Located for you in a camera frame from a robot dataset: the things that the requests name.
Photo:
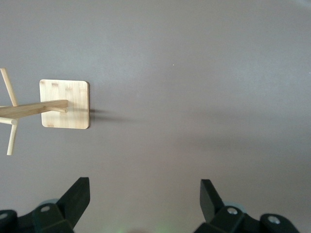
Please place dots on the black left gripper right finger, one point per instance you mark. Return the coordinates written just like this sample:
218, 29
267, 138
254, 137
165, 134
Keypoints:
209, 199

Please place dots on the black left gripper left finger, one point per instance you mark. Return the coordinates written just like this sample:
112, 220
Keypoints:
75, 199

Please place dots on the wooden mug tree stand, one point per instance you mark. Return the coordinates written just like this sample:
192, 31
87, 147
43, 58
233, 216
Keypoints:
64, 92

